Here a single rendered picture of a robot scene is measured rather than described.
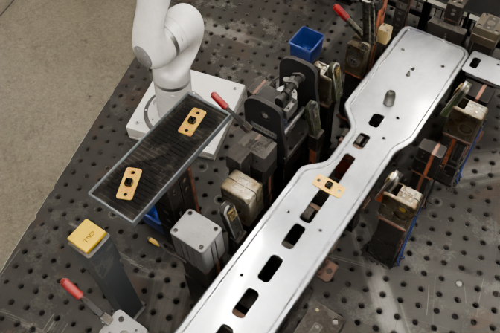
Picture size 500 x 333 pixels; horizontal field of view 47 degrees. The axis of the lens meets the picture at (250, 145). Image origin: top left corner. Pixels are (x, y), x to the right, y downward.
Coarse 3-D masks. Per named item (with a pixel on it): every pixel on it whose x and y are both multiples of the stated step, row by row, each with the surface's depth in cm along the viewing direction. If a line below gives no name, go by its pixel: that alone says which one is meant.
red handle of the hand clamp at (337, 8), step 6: (336, 6) 166; (336, 12) 167; (342, 12) 167; (342, 18) 167; (348, 18) 167; (348, 24) 168; (354, 24) 168; (354, 30) 169; (360, 30) 168; (360, 36) 169
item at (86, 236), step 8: (80, 224) 125; (88, 224) 125; (80, 232) 124; (88, 232) 124; (96, 232) 124; (104, 232) 124; (72, 240) 123; (80, 240) 123; (88, 240) 123; (96, 240) 123; (80, 248) 122; (88, 248) 122
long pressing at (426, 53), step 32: (416, 32) 180; (384, 64) 172; (416, 64) 172; (448, 64) 171; (352, 96) 165; (384, 96) 165; (416, 96) 165; (352, 128) 158; (384, 128) 158; (416, 128) 158; (384, 160) 152; (288, 192) 147; (352, 192) 146; (256, 224) 142; (288, 224) 142; (320, 224) 141; (256, 256) 137; (288, 256) 137; (320, 256) 137; (224, 288) 132; (256, 288) 132; (288, 288) 132; (192, 320) 128; (224, 320) 128; (256, 320) 128
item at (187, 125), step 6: (192, 114) 142; (198, 114) 142; (204, 114) 142; (186, 120) 141; (192, 120) 140; (198, 120) 141; (180, 126) 140; (186, 126) 140; (192, 126) 140; (180, 132) 139; (186, 132) 139; (192, 132) 139
